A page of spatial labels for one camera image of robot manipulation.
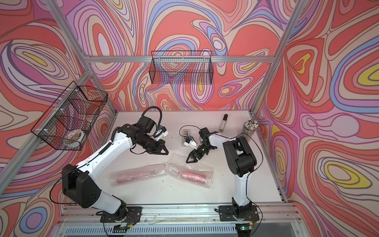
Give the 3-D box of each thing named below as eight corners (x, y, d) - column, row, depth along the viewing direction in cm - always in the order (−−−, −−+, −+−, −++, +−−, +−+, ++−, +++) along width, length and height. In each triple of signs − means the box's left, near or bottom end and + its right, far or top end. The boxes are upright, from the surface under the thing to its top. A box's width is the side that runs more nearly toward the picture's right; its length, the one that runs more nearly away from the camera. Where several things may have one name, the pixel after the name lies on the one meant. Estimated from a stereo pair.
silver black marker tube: (218, 131, 108) (219, 128, 105) (223, 117, 118) (224, 113, 115) (223, 133, 108) (224, 129, 104) (228, 118, 117) (229, 114, 114)
